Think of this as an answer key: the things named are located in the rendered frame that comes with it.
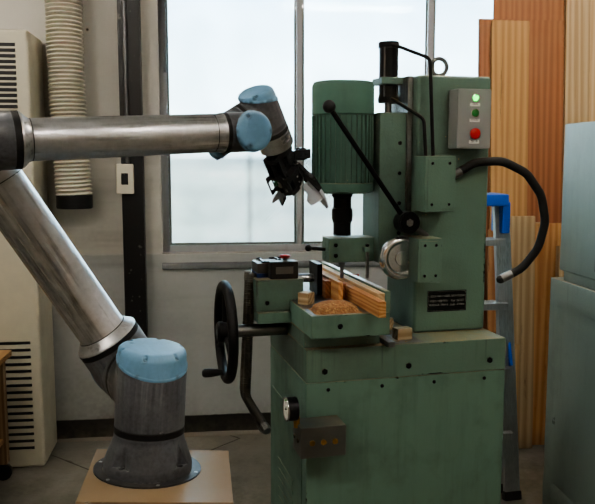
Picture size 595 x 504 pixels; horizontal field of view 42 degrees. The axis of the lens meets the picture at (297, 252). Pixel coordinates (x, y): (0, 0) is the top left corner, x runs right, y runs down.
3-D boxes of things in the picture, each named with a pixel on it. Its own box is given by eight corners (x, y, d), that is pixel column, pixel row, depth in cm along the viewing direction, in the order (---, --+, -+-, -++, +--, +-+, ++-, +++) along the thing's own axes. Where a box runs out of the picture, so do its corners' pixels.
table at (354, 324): (234, 299, 251) (233, 281, 250) (324, 295, 258) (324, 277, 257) (274, 342, 192) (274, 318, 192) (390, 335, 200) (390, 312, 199)
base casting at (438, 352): (269, 344, 244) (269, 316, 243) (438, 334, 258) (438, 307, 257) (306, 384, 201) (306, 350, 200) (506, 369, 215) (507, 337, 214)
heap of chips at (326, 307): (307, 308, 204) (307, 298, 203) (352, 306, 207) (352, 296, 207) (316, 315, 196) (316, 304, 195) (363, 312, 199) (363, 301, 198)
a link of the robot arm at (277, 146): (266, 123, 201) (296, 122, 196) (272, 139, 204) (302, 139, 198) (248, 142, 196) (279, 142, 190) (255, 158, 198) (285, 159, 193)
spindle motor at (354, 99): (304, 192, 227) (304, 84, 224) (361, 191, 232) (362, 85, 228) (321, 194, 210) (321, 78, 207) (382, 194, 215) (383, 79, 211)
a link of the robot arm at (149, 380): (124, 438, 157) (127, 353, 156) (103, 414, 173) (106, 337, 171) (195, 431, 165) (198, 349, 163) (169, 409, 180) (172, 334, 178)
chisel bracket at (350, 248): (321, 264, 226) (321, 235, 225) (367, 263, 229) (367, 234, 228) (328, 268, 219) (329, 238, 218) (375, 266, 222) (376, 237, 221)
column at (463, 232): (385, 317, 241) (388, 82, 233) (451, 314, 247) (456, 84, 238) (413, 333, 220) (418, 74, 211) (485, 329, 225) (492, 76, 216)
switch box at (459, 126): (447, 148, 216) (448, 90, 214) (479, 148, 218) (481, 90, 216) (457, 148, 210) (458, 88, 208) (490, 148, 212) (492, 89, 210)
